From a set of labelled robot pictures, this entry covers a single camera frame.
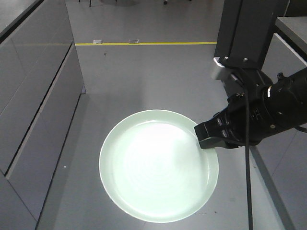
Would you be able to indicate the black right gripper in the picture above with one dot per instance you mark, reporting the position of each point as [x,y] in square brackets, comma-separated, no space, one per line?
[245,117]

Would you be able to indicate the light green round plate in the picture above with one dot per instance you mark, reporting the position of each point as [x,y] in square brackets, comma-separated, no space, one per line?
[152,167]

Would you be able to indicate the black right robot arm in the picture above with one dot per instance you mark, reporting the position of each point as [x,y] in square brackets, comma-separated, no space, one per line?
[286,101]

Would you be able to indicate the grey cabinet with drawers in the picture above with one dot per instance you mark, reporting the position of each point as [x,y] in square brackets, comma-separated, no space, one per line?
[40,85]

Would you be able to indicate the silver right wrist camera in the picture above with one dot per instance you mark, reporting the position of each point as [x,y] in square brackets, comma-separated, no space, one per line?
[223,66]

